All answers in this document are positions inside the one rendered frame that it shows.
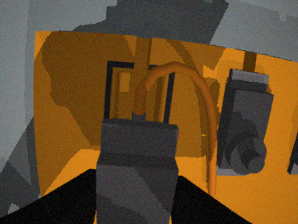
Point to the orange flat plate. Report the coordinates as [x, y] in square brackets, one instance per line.
[82, 78]

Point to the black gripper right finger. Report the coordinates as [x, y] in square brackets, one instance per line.
[193, 205]

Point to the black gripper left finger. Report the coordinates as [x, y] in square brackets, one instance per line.
[71, 203]

